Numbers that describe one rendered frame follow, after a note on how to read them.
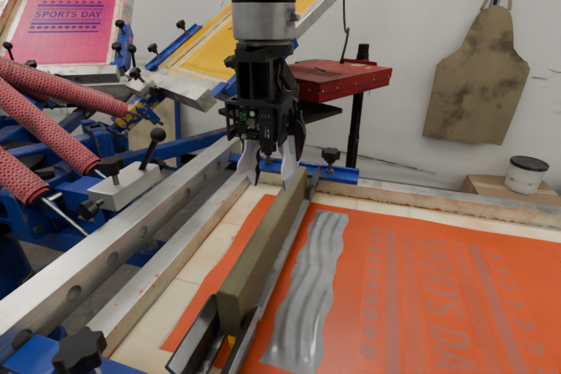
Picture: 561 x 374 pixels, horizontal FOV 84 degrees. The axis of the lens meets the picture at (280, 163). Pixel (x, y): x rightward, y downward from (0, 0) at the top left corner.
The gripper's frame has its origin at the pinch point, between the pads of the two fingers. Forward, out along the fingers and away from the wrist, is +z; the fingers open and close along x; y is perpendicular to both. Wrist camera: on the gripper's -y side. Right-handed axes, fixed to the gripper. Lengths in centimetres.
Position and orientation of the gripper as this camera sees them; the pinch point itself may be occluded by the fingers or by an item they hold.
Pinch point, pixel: (271, 178)
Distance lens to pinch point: 48.5
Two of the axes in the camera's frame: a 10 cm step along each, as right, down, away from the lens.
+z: 0.0, 9.0, 4.4
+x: 9.6, 1.3, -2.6
